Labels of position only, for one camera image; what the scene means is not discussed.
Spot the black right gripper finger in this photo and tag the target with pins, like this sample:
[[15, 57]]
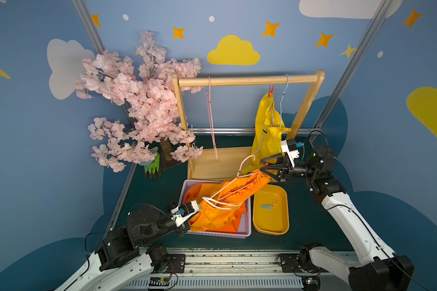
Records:
[[274, 172], [275, 160]]

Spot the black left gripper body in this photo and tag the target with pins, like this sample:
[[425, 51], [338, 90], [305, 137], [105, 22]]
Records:
[[184, 224]]

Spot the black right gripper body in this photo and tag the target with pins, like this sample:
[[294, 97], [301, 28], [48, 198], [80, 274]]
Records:
[[286, 169]]

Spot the teal clothespin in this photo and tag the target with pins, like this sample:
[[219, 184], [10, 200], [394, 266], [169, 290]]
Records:
[[267, 206]]

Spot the pink wire hanger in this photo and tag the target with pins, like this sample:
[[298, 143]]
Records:
[[244, 167], [210, 117]]

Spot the dark orange shorts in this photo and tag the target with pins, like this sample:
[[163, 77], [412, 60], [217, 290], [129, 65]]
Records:
[[213, 216]]

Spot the light orange shorts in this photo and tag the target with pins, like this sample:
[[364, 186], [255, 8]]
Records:
[[222, 205]]

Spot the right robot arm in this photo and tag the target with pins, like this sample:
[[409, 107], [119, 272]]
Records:
[[378, 267]]

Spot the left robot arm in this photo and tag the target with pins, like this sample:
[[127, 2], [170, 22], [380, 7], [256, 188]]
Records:
[[132, 250]]

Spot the yellow shorts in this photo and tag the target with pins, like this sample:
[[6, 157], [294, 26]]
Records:
[[267, 137]]

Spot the red clothespin on yellow shorts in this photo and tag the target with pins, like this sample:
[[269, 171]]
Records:
[[271, 91]]

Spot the yellow plastic tray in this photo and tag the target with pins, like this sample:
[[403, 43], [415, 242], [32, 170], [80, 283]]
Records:
[[271, 222]]

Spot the pink plastic basket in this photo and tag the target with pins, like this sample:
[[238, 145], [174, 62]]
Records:
[[245, 226]]

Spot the green plant decoration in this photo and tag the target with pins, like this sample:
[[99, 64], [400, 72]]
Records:
[[152, 170]]

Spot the wooden clothes rack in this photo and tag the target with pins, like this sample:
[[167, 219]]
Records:
[[236, 111]]

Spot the pink cherry blossom tree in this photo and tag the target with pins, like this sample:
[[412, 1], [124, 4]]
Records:
[[152, 104]]

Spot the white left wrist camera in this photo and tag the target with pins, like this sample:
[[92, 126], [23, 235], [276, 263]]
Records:
[[183, 213]]

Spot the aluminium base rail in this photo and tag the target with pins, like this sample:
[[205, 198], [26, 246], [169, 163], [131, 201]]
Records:
[[207, 270]]

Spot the light blue wire hanger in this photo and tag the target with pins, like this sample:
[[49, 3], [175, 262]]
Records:
[[281, 123]]

